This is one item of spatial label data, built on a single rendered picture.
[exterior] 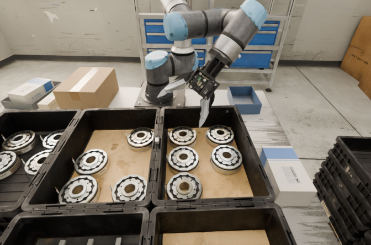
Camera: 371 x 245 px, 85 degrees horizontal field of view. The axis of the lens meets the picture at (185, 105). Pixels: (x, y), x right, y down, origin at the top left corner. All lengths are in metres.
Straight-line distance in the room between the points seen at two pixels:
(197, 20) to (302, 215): 0.71
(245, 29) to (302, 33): 3.20
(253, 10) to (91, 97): 0.87
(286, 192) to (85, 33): 3.57
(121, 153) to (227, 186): 0.38
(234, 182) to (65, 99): 0.92
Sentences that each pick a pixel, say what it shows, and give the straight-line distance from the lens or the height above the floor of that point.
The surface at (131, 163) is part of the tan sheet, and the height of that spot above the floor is 0.83.
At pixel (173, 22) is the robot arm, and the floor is 1.26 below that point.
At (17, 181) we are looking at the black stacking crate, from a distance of 0.86.
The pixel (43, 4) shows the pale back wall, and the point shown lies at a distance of 4.04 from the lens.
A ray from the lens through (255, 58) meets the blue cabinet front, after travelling 2.68.
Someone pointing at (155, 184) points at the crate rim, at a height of 0.93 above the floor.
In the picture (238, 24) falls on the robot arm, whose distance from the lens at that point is 0.56.
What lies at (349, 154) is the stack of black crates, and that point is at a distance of 1.36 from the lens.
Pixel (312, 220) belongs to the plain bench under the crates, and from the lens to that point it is 0.87.
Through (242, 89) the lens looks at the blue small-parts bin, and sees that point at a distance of 1.32.
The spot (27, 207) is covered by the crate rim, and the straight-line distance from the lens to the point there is 0.63.
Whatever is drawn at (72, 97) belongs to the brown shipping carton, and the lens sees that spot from 1.20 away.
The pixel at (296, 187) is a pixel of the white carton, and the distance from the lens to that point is 0.80.
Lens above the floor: 1.39
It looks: 35 degrees down
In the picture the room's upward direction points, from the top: straight up
